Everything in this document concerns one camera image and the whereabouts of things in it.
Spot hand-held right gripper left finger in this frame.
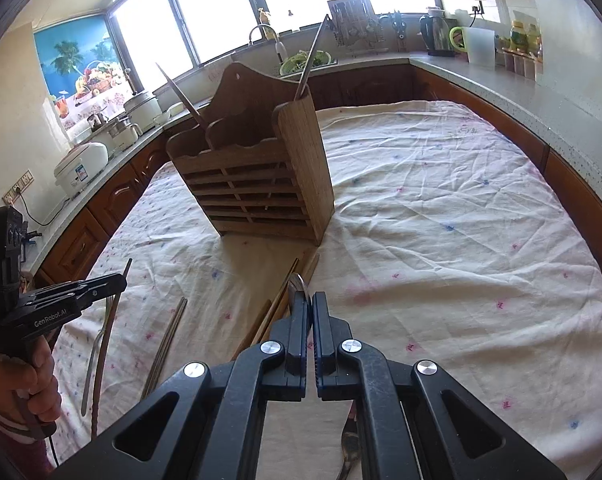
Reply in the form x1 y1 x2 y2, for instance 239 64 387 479
51 291 314 480

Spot white kitchen appliance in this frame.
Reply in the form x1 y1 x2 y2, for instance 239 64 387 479
88 115 143 158

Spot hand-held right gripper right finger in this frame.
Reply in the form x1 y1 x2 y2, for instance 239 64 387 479
313 291 566 480

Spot white floral tablecloth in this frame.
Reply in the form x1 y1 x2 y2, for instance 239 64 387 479
46 100 602 480

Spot row of spice jars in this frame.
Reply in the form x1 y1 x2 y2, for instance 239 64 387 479
501 47 544 80

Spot white pitcher with green handle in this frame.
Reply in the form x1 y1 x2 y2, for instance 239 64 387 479
449 25 496 67

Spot tropical print window blind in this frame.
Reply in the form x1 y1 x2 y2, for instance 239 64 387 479
34 14 134 133

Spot brown wooden base cabinets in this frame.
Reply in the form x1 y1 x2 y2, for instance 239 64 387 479
34 62 602 288

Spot metal chopstick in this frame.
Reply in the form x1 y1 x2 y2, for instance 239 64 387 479
141 297 184 401
293 14 330 102
151 299 188 392

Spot white dish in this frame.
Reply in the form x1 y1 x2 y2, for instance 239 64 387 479
153 102 186 125

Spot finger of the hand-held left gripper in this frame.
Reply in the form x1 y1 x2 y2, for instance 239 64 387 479
28 281 90 302
20 272 128 322

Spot person's left hand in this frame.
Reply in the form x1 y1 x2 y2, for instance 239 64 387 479
0 335 61 436

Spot metal spoon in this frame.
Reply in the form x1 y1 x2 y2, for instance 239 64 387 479
286 272 312 312

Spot cream pot with lid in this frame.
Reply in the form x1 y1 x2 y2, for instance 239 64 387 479
124 89 162 128

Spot dark electric kettle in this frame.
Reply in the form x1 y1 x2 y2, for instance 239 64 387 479
420 7 459 56

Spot metal kitchen faucet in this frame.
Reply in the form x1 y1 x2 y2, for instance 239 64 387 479
248 24 287 68

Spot dish rack with utensils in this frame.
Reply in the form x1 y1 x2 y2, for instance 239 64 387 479
327 0 382 56

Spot black power cable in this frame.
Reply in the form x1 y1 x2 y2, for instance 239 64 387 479
16 195 57 228

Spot person's left forearm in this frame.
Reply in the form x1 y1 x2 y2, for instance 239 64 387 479
0 395 52 476

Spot grey stone countertop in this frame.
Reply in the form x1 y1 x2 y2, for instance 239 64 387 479
21 52 602 281

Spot green colander with vegetables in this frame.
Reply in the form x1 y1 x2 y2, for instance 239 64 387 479
279 50 329 77

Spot white rice cooker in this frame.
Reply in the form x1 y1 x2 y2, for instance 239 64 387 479
54 142 111 200

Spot wall power outlet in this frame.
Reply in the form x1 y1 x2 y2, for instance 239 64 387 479
2 170 34 203

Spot kitchen window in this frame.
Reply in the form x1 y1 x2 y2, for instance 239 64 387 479
106 0 442 68

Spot wooden slatted utensil holder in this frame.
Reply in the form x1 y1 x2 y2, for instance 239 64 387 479
166 61 335 247

